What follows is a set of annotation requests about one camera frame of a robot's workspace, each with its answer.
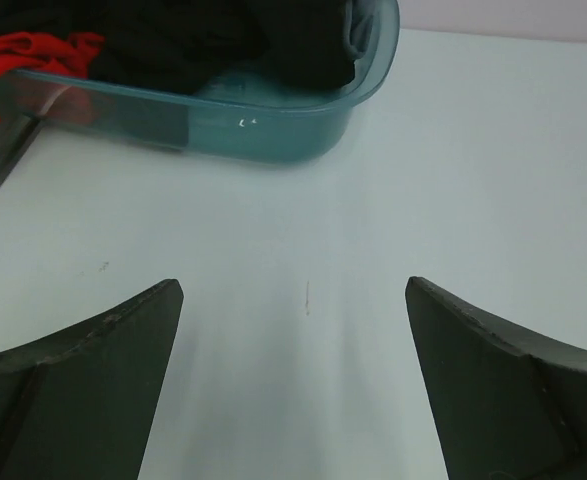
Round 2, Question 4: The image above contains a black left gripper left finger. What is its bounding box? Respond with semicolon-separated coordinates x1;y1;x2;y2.
0;279;182;480

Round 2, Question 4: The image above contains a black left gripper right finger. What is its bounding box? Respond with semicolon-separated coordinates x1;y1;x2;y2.
405;277;587;479

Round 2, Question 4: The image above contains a black t shirt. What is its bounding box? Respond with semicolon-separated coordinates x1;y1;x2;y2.
0;1;355;95

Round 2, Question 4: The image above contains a teal plastic bin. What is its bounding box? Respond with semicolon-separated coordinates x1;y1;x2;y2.
0;1;400;163

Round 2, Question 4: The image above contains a red t shirt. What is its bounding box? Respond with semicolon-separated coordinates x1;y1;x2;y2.
0;32;105;79

